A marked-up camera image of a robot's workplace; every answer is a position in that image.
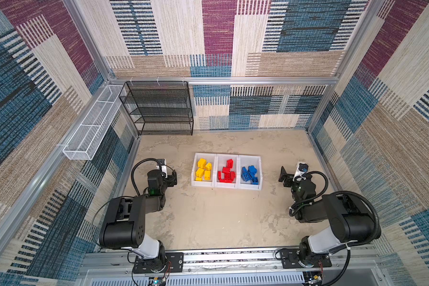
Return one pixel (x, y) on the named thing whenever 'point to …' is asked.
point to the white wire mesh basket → (89, 136)
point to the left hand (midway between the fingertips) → (167, 170)
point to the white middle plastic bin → (221, 162)
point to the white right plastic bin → (246, 161)
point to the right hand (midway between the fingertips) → (293, 170)
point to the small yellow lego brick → (198, 179)
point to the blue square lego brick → (243, 170)
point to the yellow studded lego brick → (208, 166)
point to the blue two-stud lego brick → (245, 176)
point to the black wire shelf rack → (159, 108)
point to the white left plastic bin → (209, 158)
